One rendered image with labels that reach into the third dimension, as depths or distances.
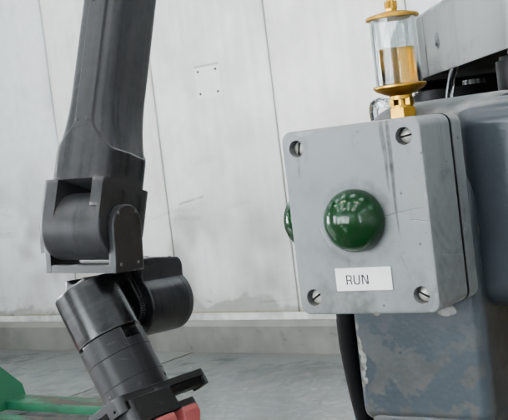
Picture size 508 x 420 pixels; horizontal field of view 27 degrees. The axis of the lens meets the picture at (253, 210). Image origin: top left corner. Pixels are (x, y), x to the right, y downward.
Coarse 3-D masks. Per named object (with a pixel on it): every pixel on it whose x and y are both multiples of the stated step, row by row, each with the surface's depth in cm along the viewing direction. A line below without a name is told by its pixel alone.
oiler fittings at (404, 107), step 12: (384, 12) 55; (396, 12) 55; (408, 12) 55; (396, 84) 55; (408, 84) 55; (420, 84) 55; (396, 96) 56; (408, 96) 56; (396, 108) 56; (408, 108) 56
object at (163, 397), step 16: (128, 400) 81; (144, 400) 82; (160, 400) 83; (176, 400) 84; (192, 400) 85; (128, 416) 81; (144, 416) 81; (160, 416) 83; (176, 416) 85; (192, 416) 85
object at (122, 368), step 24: (120, 336) 85; (144, 336) 87; (96, 360) 85; (120, 360) 85; (144, 360) 85; (96, 384) 86; (120, 384) 84; (144, 384) 84; (168, 384) 85; (192, 384) 88; (120, 408) 81
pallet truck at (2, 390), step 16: (0, 368) 607; (0, 384) 603; (16, 384) 612; (0, 400) 600; (16, 400) 600; (32, 400) 595; (48, 400) 590; (64, 400) 584; (80, 400) 580; (96, 400) 574; (0, 416) 564; (16, 416) 560; (32, 416) 555
